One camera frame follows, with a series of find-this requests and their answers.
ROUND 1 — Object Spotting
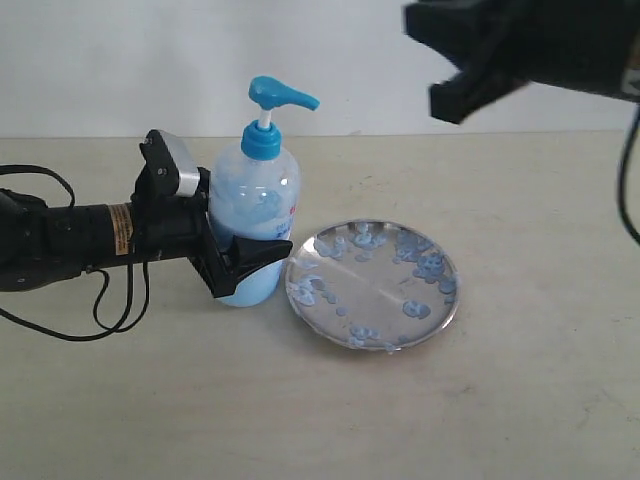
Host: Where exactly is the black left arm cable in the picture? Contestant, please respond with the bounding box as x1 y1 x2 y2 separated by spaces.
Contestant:
0 164 151 343

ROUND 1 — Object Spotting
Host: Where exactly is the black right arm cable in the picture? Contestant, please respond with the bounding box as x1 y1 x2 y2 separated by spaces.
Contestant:
617 99 640 249

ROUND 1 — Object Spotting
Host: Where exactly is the round steel plate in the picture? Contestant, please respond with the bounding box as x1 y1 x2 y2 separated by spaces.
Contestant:
284 219 461 353

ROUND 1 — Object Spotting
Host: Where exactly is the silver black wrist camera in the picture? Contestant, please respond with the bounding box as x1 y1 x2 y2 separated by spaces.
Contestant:
140 129 200 198

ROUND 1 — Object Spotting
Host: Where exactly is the blue pump soap bottle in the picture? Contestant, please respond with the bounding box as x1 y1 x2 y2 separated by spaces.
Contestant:
208 75 321 309

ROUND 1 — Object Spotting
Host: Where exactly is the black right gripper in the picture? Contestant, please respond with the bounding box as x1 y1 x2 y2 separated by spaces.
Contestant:
403 0 639 125

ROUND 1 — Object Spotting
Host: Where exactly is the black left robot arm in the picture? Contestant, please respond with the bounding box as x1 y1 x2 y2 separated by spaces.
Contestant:
1 170 292 298

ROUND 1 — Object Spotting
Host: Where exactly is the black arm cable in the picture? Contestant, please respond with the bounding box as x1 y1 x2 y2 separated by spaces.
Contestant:
0 164 151 343
617 99 640 249

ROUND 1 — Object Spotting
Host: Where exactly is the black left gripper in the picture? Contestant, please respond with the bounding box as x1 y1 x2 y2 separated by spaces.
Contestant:
131 167 293 298

